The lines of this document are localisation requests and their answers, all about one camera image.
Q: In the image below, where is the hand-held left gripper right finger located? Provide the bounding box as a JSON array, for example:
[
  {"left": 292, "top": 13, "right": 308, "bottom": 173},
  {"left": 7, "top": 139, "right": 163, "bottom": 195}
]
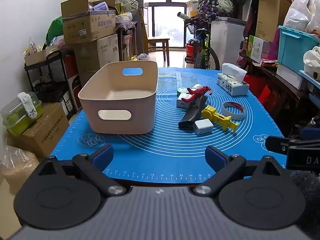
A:
[{"left": 193, "top": 145, "right": 286, "bottom": 197}]

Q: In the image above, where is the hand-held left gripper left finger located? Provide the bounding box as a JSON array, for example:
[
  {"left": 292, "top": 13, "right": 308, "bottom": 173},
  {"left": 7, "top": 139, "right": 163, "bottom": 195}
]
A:
[{"left": 32, "top": 144, "right": 127, "bottom": 197}]

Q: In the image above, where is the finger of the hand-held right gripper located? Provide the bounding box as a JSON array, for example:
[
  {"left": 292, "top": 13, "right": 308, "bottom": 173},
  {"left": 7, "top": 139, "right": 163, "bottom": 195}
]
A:
[
  {"left": 301, "top": 127, "right": 320, "bottom": 140},
  {"left": 265, "top": 136, "right": 292, "bottom": 153}
]

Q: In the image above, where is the beige plastic storage bin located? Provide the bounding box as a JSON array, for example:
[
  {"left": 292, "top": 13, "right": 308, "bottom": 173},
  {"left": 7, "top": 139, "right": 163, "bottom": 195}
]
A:
[{"left": 78, "top": 60, "right": 159, "bottom": 135}]

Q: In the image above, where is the black plastic device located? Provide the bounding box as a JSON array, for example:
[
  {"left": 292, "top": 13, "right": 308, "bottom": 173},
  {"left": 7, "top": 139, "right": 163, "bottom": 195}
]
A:
[{"left": 178, "top": 96, "right": 209, "bottom": 130}]

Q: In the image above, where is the person's right forearm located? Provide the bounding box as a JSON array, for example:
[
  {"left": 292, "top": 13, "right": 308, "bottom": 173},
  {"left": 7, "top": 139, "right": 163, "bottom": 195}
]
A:
[{"left": 287, "top": 170, "right": 320, "bottom": 233}]

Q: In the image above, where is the white power adapter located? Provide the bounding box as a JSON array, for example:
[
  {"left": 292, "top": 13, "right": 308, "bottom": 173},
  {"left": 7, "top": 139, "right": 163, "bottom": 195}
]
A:
[
  {"left": 194, "top": 119, "right": 214, "bottom": 135},
  {"left": 176, "top": 93, "right": 194, "bottom": 109}
]

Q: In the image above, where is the yellow plastic toy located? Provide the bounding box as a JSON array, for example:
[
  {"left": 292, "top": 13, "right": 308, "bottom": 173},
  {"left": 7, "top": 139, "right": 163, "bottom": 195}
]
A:
[{"left": 201, "top": 105, "right": 239, "bottom": 134}]

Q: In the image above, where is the white tape roll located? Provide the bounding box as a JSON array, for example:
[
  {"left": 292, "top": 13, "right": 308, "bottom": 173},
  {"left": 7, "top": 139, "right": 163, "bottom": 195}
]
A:
[{"left": 222, "top": 101, "right": 246, "bottom": 121}]

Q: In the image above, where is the blue silicone baking mat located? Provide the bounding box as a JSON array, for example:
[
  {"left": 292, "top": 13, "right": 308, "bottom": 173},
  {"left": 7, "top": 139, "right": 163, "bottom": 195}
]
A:
[{"left": 50, "top": 67, "right": 287, "bottom": 184}]

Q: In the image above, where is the dark wooden side table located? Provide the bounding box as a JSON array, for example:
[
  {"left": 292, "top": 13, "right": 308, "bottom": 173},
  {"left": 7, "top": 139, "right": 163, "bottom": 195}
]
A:
[{"left": 239, "top": 54, "right": 312, "bottom": 122}]

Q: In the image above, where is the red box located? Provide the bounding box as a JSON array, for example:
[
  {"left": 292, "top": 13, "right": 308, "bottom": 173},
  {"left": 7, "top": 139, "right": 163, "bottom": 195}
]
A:
[{"left": 243, "top": 74, "right": 279, "bottom": 113}]

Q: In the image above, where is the red toy figure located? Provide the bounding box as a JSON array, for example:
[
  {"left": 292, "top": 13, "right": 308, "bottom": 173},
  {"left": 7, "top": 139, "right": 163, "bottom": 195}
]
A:
[{"left": 182, "top": 86, "right": 213, "bottom": 103}]

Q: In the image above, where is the printed brown cardboard box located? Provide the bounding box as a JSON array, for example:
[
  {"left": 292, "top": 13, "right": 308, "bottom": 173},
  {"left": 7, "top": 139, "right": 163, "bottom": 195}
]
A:
[{"left": 8, "top": 102, "right": 70, "bottom": 159}]

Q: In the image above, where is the white patterned tissue box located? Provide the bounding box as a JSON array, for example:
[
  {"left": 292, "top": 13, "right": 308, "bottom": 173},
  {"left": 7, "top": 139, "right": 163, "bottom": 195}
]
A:
[{"left": 217, "top": 63, "right": 250, "bottom": 96}]

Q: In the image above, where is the white crumpled cloth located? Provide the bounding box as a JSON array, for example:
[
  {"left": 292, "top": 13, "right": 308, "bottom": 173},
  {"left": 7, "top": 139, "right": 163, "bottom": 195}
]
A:
[{"left": 303, "top": 46, "right": 320, "bottom": 74}]

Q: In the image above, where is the clear bag of grain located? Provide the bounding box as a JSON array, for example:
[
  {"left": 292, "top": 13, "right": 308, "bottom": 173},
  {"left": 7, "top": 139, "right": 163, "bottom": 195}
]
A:
[{"left": 0, "top": 146, "right": 40, "bottom": 196}]

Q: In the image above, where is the blue plastic storage crate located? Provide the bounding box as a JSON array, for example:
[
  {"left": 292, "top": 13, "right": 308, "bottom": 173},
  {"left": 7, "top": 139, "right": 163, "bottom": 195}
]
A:
[{"left": 277, "top": 25, "right": 320, "bottom": 67}]

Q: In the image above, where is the white patterned cloth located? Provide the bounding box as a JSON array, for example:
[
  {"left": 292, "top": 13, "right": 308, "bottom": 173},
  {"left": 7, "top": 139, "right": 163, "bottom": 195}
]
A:
[{"left": 17, "top": 92, "right": 38, "bottom": 120}]

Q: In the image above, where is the clear lidded green container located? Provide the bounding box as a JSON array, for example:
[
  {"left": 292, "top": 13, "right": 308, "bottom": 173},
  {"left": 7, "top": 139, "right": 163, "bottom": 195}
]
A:
[{"left": 1, "top": 92, "right": 43, "bottom": 136}]

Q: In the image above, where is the black metal cart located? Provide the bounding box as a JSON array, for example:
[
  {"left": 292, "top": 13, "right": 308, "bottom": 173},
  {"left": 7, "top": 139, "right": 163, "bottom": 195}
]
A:
[{"left": 24, "top": 50, "right": 81, "bottom": 117}]

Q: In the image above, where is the green white carton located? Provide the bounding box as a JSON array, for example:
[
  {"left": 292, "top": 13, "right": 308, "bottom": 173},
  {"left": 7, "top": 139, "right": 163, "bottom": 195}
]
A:
[{"left": 248, "top": 35, "right": 272, "bottom": 63}]

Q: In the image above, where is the white-faced cardboard box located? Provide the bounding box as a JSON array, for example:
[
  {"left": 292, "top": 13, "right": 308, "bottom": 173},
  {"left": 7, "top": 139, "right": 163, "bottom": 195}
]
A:
[{"left": 74, "top": 33, "right": 120, "bottom": 80}]

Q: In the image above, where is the red bucket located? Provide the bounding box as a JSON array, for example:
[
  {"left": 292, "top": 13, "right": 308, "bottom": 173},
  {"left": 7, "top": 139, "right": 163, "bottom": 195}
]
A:
[{"left": 185, "top": 43, "right": 198, "bottom": 63}]

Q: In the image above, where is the green black bicycle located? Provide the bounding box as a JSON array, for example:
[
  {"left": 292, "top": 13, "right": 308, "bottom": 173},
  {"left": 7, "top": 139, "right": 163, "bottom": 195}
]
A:
[{"left": 177, "top": 11, "right": 221, "bottom": 70}]

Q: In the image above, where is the white chest freezer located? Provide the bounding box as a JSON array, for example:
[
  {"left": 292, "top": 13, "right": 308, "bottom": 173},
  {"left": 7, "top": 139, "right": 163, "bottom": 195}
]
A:
[{"left": 211, "top": 17, "right": 247, "bottom": 72}]

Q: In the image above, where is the small cardboard box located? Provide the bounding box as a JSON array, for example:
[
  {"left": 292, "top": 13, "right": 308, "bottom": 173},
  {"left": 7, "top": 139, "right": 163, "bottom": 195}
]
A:
[{"left": 24, "top": 45, "right": 61, "bottom": 67}]

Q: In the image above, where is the tall brown cardboard box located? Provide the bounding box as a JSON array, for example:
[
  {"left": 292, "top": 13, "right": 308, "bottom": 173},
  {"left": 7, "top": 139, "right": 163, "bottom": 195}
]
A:
[{"left": 255, "top": 0, "right": 292, "bottom": 43}]

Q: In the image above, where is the wooden chair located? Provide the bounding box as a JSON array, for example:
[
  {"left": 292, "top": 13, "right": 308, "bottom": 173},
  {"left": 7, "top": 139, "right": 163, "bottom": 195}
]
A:
[{"left": 139, "top": 7, "right": 171, "bottom": 61}]

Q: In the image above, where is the open brown cardboard box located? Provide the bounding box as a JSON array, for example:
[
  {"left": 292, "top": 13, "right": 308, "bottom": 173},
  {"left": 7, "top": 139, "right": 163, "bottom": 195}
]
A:
[{"left": 61, "top": 0, "right": 117, "bottom": 46}]

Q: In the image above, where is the green bag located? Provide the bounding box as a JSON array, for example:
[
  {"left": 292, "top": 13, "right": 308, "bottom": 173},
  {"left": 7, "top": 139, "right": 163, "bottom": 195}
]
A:
[{"left": 46, "top": 16, "right": 64, "bottom": 43}]

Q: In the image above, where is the balcony window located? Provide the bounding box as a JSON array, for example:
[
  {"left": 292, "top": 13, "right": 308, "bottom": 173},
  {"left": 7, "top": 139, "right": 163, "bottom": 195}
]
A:
[{"left": 142, "top": 0, "right": 206, "bottom": 48}]

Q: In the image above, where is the floral cloth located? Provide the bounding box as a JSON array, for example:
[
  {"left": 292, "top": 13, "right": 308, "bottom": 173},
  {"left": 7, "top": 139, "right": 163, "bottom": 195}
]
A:
[{"left": 197, "top": 0, "right": 221, "bottom": 18}]

